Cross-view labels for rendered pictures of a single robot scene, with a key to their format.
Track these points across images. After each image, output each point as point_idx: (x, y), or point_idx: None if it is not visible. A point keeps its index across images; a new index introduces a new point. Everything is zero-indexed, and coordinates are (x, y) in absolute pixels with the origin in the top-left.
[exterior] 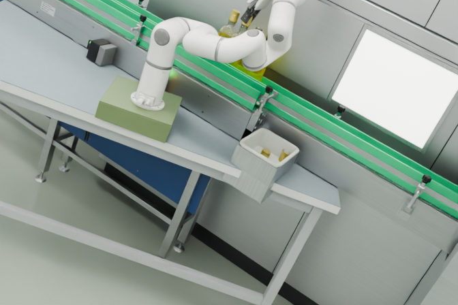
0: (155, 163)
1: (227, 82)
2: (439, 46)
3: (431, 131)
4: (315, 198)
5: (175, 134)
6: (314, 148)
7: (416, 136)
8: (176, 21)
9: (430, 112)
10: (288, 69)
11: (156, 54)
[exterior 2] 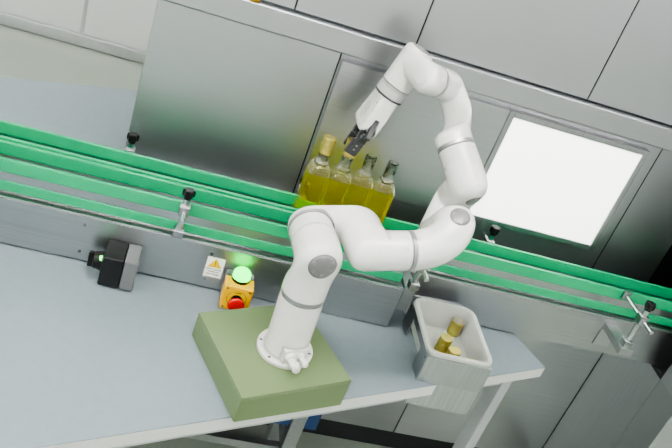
0: None
1: None
2: (611, 122)
3: (602, 223)
4: (519, 372)
5: None
6: (481, 297)
7: (582, 233)
8: (324, 225)
9: (600, 202)
10: (400, 190)
11: (312, 291)
